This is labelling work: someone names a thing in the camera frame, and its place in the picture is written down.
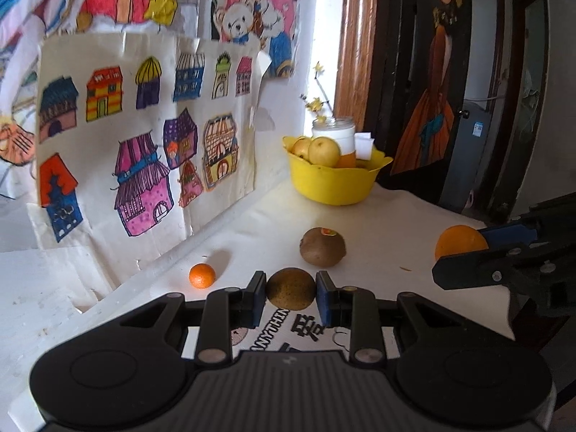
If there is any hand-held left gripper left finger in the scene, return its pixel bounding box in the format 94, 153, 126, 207
118, 271, 268, 364

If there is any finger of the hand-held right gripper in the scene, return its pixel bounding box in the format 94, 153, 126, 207
477, 217, 541, 251
431, 244, 546, 292

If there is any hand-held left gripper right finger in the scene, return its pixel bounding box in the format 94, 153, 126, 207
315, 270, 451, 364

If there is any oval small orange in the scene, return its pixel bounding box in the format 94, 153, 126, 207
435, 225, 490, 262

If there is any small kiwi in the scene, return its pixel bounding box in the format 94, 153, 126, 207
265, 267, 316, 310

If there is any large kiwi with sticker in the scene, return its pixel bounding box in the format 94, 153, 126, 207
300, 227, 347, 267

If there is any round small tangerine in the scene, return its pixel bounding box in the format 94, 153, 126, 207
189, 263, 216, 289

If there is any grey appliance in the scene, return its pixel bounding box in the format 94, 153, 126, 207
438, 99, 489, 215

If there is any yellow plastic bowl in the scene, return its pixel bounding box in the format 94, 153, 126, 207
283, 136, 393, 205

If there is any large yellow pear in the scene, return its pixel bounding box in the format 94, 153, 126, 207
308, 137, 341, 167

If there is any orange dress figure poster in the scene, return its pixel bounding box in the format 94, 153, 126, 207
391, 0, 471, 176

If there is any white folded paper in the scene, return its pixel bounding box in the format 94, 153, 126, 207
354, 132, 375, 161

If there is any white glass jar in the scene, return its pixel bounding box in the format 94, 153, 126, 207
312, 117, 357, 156

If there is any yellow flower twig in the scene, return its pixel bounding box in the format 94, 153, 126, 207
301, 60, 336, 122

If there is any colourful houses drawing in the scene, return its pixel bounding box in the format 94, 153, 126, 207
27, 31, 271, 253

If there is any girl and bear poster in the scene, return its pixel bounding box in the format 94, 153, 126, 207
211, 0, 301, 80

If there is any large figure drawing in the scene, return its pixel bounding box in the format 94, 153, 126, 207
0, 0, 214, 201

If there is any wooden door frame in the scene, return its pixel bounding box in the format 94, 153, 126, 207
334, 0, 379, 132

